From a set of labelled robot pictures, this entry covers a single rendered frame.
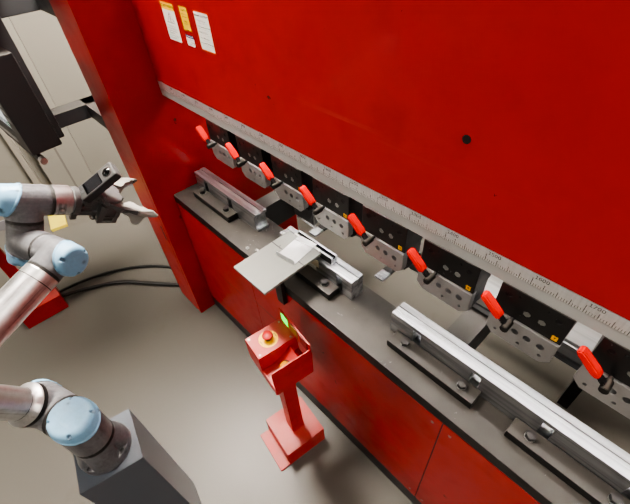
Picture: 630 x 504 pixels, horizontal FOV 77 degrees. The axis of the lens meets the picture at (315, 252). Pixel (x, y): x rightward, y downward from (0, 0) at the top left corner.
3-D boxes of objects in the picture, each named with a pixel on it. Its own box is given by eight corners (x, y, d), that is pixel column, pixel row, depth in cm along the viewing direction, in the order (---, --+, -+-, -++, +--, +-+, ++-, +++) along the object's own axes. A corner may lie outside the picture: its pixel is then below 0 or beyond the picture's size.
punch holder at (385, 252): (360, 249, 119) (361, 205, 107) (379, 235, 122) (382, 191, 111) (400, 275, 110) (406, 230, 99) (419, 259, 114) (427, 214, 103)
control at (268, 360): (250, 356, 154) (241, 329, 141) (285, 335, 160) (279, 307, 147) (277, 396, 141) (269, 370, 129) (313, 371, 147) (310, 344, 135)
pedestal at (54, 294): (20, 311, 265) (-71, 214, 207) (59, 290, 276) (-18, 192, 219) (29, 329, 254) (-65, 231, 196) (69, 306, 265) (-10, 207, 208)
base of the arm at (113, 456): (84, 486, 113) (66, 475, 107) (76, 441, 123) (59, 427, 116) (137, 455, 119) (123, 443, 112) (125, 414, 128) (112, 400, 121)
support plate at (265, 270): (233, 268, 142) (233, 266, 141) (289, 232, 154) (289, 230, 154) (264, 295, 132) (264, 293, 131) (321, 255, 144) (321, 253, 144)
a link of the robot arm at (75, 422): (89, 465, 108) (64, 446, 99) (56, 443, 113) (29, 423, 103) (122, 425, 116) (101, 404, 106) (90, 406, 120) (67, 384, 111)
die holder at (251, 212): (198, 187, 201) (193, 171, 194) (208, 182, 204) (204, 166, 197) (258, 232, 173) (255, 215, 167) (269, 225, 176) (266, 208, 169)
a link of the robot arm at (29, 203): (-10, 215, 92) (-12, 178, 90) (44, 214, 101) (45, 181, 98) (-1, 224, 88) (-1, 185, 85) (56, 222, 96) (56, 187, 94)
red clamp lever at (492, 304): (483, 295, 85) (508, 332, 86) (493, 285, 87) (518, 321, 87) (477, 296, 87) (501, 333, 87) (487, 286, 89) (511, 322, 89)
